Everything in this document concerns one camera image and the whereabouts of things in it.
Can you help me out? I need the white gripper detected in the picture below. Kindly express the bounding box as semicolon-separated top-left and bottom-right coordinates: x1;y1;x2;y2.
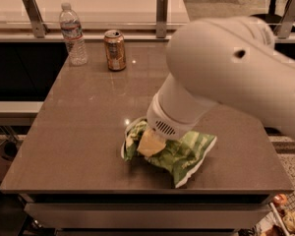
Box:
136;91;195;158

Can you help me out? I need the green jalapeno chip bag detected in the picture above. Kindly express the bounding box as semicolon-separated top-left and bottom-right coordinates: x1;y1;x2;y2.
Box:
121;117;217;188

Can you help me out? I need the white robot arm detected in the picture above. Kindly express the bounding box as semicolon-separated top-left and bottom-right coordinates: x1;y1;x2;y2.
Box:
147;17;295;142

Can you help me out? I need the orange soda can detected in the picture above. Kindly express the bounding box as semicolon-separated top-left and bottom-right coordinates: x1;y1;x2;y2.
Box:
104;29;126;71

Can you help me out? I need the clear plastic water bottle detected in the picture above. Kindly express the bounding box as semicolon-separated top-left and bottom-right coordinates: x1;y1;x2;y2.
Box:
59;2;88;66

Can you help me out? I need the black office chair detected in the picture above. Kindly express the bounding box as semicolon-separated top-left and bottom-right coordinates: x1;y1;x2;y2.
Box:
249;0;295;25

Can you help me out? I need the middle metal railing post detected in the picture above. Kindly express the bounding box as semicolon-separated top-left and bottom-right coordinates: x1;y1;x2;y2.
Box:
155;0;168;38

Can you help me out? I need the metal railing post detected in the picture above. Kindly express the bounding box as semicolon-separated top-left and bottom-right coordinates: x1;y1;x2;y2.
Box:
22;0;48;38
273;0;295;39
155;0;168;38

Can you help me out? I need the wire basket with snacks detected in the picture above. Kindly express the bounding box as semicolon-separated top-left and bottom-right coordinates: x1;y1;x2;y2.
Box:
254;194;295;236

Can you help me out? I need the right metal railing post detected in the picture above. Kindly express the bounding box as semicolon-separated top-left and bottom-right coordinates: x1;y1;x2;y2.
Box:
273;0;295;39

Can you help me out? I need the left metal railing post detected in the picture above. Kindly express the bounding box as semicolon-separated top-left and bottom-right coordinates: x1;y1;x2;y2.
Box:
22;0;48;38

